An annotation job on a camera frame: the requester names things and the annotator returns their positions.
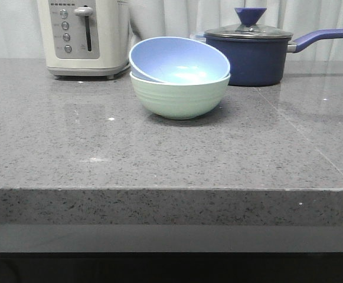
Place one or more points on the blue bowl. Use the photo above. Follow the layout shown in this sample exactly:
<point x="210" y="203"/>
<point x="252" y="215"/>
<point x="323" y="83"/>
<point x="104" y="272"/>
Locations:
<point x="176" y="60"/>

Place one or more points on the cream toaster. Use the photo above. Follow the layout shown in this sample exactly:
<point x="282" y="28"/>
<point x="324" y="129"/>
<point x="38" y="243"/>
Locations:
<point x="85" y="38"/>

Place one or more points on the white curtain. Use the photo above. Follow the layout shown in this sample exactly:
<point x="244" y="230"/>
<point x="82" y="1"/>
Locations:
<point x="20" y="34"/>

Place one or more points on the clear plastic container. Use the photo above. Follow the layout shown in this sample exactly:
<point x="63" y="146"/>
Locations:
<point x="198" y="36"/>

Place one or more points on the green bowl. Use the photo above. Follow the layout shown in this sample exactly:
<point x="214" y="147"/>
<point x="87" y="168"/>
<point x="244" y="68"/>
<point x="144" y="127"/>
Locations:
<point x="179" y="102"/>

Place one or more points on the glass pot lid blue knob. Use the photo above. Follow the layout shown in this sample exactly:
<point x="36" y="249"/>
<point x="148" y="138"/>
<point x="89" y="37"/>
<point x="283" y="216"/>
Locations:
<point x="248" y="28"/>

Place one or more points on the dark blue saucepan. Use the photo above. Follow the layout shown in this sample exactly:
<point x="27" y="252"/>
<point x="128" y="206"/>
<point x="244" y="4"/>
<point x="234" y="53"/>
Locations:
<point x="261" y="62"/>

